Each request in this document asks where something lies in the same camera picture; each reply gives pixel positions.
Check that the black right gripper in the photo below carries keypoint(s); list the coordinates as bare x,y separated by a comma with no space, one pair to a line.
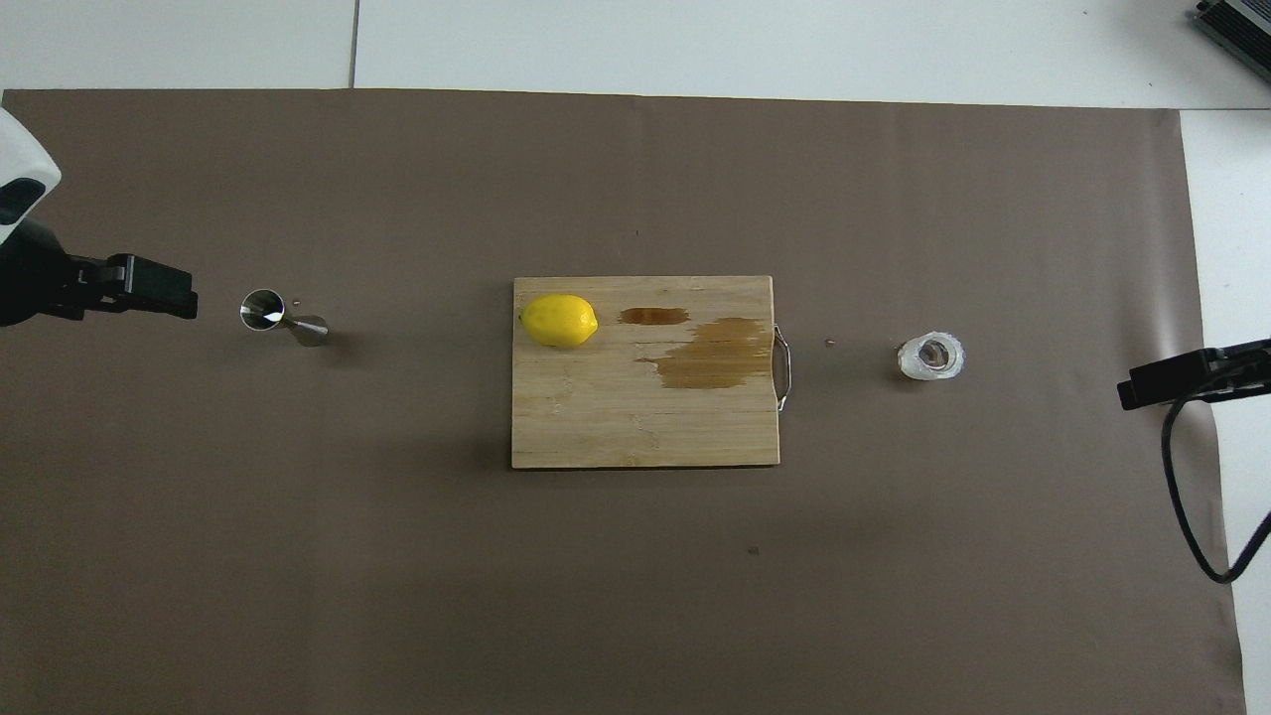
1241,375

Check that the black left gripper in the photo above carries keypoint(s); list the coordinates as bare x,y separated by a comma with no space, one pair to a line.
30,283

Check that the steel double jigger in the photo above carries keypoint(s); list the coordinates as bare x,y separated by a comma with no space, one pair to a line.
262,310

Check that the small clear glass cup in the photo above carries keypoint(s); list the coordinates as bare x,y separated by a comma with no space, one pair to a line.
909,360

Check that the grey ribbed metal device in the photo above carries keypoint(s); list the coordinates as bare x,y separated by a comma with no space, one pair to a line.
1246,25

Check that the brown paper table mat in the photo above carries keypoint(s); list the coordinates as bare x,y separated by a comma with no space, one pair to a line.
397,576

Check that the yellow lemon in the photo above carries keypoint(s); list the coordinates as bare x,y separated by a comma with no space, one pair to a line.
559,321

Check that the wooden cutting board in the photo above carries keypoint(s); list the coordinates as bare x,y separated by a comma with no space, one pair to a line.
596,417

